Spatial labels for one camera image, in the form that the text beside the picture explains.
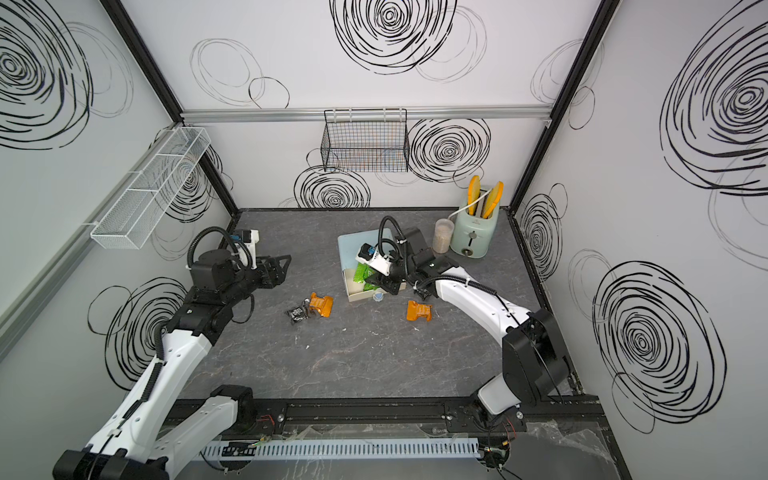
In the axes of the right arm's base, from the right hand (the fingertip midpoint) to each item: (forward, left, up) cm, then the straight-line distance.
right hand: (372, 271), depth 81 cm
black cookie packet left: (-6, +24, -16) cm, 29 cm away
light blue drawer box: (+12, +9, -3) cm, 15 cm away
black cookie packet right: (+3, -15, -16) cm, 22 cm away
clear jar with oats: (+22, -22, -10) cm, 33 cm away
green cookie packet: (-1, +3, +1) cm, 4 cm away
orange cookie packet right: (-3, -12, -17) cm, 21 cm away
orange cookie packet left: (-2, +16, -16) cm, 23 cm away
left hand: (-1, +24, +7) cm, 25 cm away
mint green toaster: (+19, -31, -5) cm, 36 cm away
